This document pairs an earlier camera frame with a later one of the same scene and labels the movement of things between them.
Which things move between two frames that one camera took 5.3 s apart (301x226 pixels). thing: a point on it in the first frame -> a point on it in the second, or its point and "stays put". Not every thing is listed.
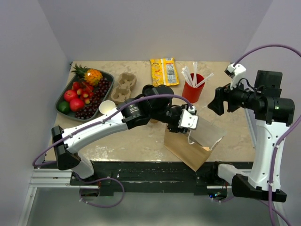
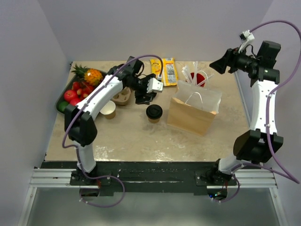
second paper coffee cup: [106, 106] stays put
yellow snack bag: [164, 72] stays put
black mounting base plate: [158, 178] stays put
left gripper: [174, 127] -> [140, 96]
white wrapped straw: [194, 71] stays put
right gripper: [223, 93] -> [229, 59]
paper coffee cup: [154, 121] stays put
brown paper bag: [193, 147] -> [192, 108]
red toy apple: [70, 94] stays put
